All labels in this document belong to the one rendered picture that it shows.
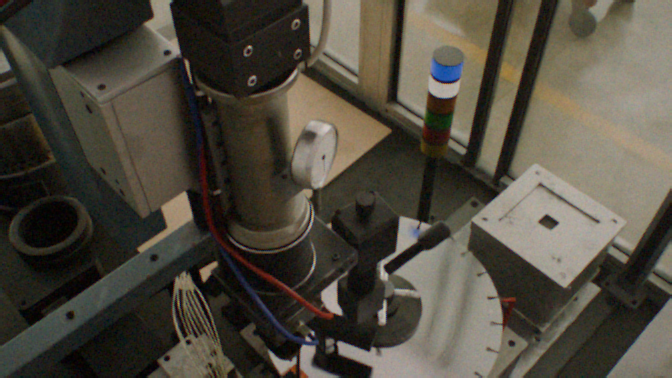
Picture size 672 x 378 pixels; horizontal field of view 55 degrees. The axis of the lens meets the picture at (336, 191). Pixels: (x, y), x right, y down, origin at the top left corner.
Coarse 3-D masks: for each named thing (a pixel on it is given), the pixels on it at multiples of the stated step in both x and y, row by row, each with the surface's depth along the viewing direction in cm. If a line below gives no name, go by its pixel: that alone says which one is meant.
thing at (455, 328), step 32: (416, 224) 100; (416, 256) 96; (448, 256) 96; (416, 288) 92; (448, 288) 92; (480, 288) 92; (448, 320) 89; (480, 320) 89; (320, 352) 86; (352, 352) 86; (384, 352) 86; (416, 352) 86; (448, 352) 86; (480, 352) 86
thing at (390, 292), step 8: (384, 264) 89; (384, 272) 88; (384, 280) 87; (392, 288) 86; (392, 296) 86; (400, 296) 86; (408, 296) 86; (416, 296) 86; (384, 304) 85; (384, 312) 84; (384, 320) 84
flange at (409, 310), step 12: (396, 276) 93; (396, 288) 91; (408, 288) 91; (396, 300) 88; (408, 300) 90; (420, 300) 90; (396, 312) 88; (408, 312) 89; (420, 312) 89; (372, 324) 87; (396, 324) 87; (408, 324) 88; (384, 336) 86; (396, 336) 86; (408, 336) 87
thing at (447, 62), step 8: (440, 48) 94; (448, 48) 94; (456, 48) 94; (432, 56) 93; (440, 56) 93; (448, 56) 93; (456, 56) 93; (464, 56) 93; (432, 64) 94; (440, 64) 92; (448, 64) 91; (456, 64) 91; (432, 72) 94; (440, 72) 93; (448, 72) 92; (456, 72) 93; (440, 80) 94; (448, 80) 93
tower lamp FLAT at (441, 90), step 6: (432, 78) 95; (432, 84) 95; (438, 84) 94; (444, 84) 94; (450, 84) 94; (456, 84) 95; (432, 90) 96; (438, 90) 95; (444, 90) 95; (450, 90) 95; (456, 90) 96; (438, 96) 96; (444, 96) 96; (450, 96) 96
